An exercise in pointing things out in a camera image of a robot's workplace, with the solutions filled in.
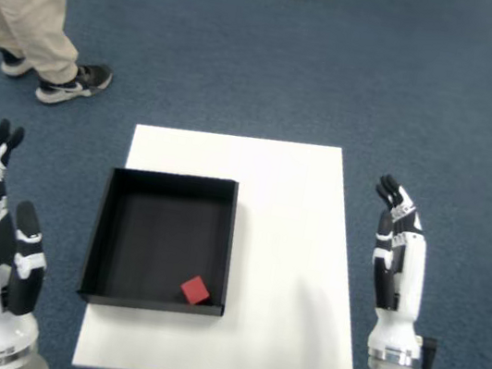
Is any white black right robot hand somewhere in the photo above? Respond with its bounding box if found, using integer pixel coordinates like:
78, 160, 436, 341
349, 172, 451, 363

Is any red cube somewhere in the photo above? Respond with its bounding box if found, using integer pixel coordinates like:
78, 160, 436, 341
177, 272, 214, 309

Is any black open box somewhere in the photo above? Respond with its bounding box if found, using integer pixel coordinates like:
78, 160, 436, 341
75, 158, 246, 325

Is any white table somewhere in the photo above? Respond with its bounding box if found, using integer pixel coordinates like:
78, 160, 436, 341
70, 111, 392, 369

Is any black white sneaker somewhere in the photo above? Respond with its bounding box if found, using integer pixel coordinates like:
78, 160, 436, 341
32, 55, 115, 116
0, 48, 38, 81

